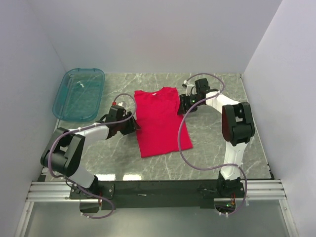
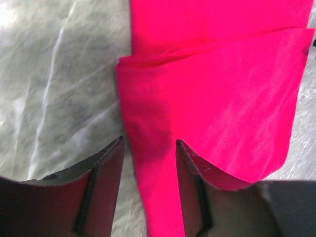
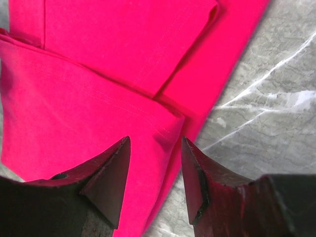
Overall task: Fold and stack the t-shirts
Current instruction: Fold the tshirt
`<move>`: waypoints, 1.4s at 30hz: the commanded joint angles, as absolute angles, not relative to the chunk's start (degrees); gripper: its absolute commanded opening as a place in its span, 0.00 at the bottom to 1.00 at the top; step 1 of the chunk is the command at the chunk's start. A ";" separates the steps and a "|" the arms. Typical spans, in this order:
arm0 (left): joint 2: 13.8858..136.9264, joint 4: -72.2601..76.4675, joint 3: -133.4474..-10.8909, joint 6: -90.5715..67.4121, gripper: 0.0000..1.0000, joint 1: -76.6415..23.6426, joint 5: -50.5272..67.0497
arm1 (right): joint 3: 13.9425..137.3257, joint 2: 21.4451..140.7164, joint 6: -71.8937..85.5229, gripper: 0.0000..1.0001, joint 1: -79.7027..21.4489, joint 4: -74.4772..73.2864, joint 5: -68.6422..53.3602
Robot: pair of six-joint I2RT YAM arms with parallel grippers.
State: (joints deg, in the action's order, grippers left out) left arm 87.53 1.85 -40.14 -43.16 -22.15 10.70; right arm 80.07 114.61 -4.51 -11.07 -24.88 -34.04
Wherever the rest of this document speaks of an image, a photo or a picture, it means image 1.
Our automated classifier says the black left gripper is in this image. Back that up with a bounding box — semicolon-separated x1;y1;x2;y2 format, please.
117;111;141;135

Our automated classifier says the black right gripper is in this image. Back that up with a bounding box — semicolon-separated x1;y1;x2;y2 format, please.
176;93;203;116

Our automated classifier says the red t shirt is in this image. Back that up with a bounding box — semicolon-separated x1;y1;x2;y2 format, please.
134;87;183;158

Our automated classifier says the teal transparent plastic bin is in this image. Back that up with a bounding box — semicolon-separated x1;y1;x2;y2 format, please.
52;68;105;122

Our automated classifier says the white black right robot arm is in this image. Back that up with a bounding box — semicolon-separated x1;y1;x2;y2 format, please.
177;78;255;197

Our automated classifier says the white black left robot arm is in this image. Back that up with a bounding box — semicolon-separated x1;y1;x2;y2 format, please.
40;105;140;198

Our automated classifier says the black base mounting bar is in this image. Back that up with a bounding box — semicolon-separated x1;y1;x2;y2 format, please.
69;180;246;213

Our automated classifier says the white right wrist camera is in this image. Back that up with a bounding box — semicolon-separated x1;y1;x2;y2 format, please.
182;80;196;96

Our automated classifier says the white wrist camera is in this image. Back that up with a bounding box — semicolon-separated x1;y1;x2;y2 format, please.
112;101;126;108
182;80;196;96

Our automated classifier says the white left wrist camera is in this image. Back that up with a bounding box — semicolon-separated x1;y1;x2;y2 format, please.
112;101;126;108

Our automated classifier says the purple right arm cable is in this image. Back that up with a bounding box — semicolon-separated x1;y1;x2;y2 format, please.
178;73;249;216

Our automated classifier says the aluminium frame rail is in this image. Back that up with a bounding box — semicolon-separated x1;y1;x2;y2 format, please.
13;118;299;237

